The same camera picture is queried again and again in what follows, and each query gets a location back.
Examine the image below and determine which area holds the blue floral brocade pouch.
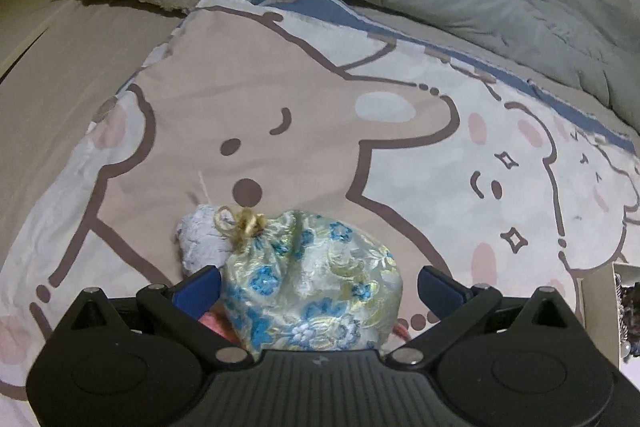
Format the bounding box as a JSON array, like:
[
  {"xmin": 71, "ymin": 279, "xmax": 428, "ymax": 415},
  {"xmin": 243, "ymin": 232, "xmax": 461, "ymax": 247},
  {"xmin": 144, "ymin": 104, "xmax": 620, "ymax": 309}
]
[{"xmin": 214, "ymin": 207, "xmax": 402, "ymax": 357}]

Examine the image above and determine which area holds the white shallow storage box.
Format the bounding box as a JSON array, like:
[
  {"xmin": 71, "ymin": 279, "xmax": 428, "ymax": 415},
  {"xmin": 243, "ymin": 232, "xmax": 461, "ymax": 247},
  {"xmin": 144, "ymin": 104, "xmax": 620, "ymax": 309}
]
[{"xmin": 582, "ymin": 262, "xmax": 639, "ymax": 384}]

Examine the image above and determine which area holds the lavender crochet item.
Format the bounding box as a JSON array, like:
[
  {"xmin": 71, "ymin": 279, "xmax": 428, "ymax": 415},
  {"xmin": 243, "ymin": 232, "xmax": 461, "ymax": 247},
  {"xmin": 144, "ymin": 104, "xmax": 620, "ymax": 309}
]
[{"xmin": 174, "ymin": 171, "xmax": 237, "ymax": 278}]

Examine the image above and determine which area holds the cartoon bear blanket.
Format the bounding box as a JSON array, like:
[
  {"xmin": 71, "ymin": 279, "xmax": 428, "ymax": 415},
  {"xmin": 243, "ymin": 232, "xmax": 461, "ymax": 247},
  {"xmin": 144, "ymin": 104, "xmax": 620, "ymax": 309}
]
[{"xmin": 0, "ymin": 0, "xmax": 640, "ymax": 427}]

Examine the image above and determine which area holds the multicolour twisted rope knot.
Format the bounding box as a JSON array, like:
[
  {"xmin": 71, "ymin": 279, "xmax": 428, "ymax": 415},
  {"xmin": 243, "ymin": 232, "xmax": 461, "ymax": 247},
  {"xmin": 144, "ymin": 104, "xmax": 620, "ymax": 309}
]
[{"xmin": 615, "ymin": 274, "xmax": 639, "ymax": 362}]

